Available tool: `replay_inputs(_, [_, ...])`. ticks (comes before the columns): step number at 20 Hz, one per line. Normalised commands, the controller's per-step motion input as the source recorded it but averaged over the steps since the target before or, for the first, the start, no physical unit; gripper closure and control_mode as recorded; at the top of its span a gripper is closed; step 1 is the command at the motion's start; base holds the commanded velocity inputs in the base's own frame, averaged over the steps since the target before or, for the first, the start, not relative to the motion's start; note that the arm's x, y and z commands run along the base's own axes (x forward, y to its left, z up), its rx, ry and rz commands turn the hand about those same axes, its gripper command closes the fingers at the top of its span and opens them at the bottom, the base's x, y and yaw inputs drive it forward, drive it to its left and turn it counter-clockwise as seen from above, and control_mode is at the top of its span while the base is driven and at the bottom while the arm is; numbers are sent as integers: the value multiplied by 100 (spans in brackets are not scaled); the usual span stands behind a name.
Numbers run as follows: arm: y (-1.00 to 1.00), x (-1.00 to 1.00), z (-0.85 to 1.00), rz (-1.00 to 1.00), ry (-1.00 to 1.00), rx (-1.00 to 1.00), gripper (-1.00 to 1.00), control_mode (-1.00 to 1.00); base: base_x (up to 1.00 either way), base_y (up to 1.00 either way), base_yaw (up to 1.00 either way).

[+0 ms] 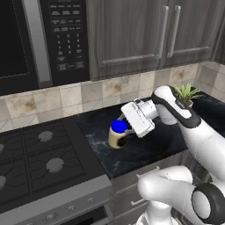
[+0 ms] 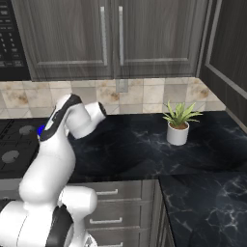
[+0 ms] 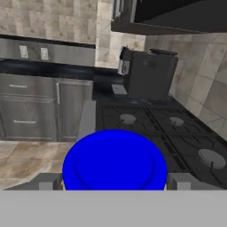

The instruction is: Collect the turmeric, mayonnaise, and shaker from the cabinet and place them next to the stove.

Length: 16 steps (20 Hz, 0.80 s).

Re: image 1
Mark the green potted plant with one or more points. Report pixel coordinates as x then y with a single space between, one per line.
186 92

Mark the grey drawer front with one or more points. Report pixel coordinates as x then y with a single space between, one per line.
126 183
126 209

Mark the blue-lidded mayonnaise jar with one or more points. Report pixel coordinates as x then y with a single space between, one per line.
117 136

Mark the black microwave oven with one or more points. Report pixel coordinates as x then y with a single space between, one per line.
67 41

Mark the grey wood corner cabinet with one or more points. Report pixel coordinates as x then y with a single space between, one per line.
219 44

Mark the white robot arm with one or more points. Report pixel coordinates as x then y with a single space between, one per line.
205 137

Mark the black gas hob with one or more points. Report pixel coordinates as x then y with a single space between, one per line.
44 164

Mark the grey wood cabinet door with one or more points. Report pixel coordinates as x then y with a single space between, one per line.
196 26
126 35

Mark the wall power outlet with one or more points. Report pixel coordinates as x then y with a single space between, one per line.
125 80

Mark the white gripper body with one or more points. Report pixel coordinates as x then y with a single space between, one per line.
137 118

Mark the silver stove knob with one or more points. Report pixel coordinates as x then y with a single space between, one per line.
50 217
90 200
71 208

